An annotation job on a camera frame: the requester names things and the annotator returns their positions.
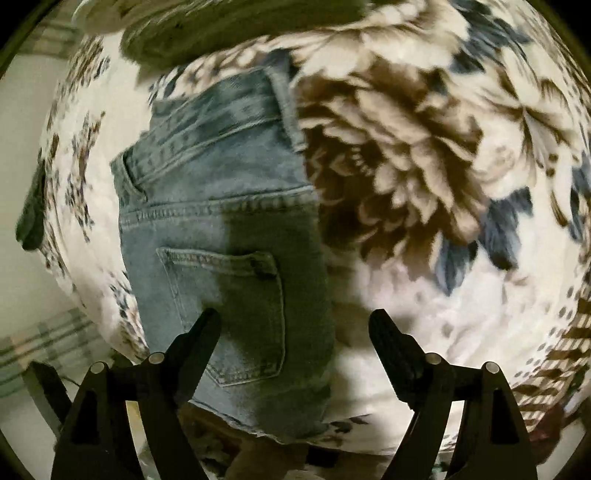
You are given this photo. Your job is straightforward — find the striped curtain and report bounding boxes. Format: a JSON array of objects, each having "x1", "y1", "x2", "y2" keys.
[{"x1": 1, "y1": 309, "x2": 111, "y2": 398}]

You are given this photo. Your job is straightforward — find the floral fleece blanket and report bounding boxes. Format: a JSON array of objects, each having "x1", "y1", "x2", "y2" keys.
[{"x1": 39, "y1": 1, "x2": 590, "y2": 453}]

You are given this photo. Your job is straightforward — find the blue denim jeans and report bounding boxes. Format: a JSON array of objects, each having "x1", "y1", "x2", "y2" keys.
[{"x1": 111, "y1": 50, "x2": 335, "y2": 443}]

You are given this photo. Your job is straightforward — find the dark green cloth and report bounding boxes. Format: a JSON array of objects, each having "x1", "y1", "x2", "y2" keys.
[{"x1": 15, "y1": 161, "x2": 46, "y2": 251}]

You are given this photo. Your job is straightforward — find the olive fuzzy blanket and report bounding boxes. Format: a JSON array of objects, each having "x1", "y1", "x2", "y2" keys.
[{"x1": 120, "y1": 0, "x2": 369, "y2": 68}]

